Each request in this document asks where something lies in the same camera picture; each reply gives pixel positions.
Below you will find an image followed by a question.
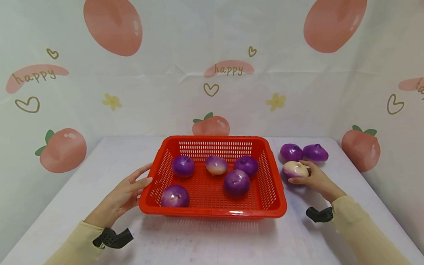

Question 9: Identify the pale purple white onion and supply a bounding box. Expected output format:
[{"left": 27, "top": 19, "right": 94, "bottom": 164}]
[
  {"left": 204, "top": 154, "right": 230, "bottom": 177},
  {"left": 282, "top": 160, "right": 310, "bottom": 180}
]

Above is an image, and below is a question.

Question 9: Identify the person's right hand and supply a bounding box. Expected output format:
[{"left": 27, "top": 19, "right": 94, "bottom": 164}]
[{"left": 287, "top": 159, "right": 348, "bottom": 206}]

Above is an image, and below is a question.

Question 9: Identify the red plastic basket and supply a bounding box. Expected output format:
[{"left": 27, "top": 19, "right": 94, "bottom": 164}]
[{"left": 135, "top": 129, "right": 289, "bottom": 227}]

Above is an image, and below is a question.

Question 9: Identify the person's right forearm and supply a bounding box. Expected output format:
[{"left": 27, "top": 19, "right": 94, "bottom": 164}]
[{"left": 331, "top": 191, "right": 413, "bottom": 265}]

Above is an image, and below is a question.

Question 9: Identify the person's left forearm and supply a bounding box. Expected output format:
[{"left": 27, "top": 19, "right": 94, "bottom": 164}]
[{"left": 15, "top": 219, "right": 108, "bottom": 265}]

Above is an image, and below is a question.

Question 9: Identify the black wrist band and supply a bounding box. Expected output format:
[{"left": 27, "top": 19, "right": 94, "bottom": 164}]
[
  {"left": 305, "top": 206, "right": 335, "bottom": 224},
  {"left": 91, "top": 226, "right": 135, "bottom": 251}
]

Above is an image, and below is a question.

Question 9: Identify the person's left hand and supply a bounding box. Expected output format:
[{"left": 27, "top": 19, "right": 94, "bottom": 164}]
[{"left": 81, "top": 163, "right": 157, "bottom": 230}]

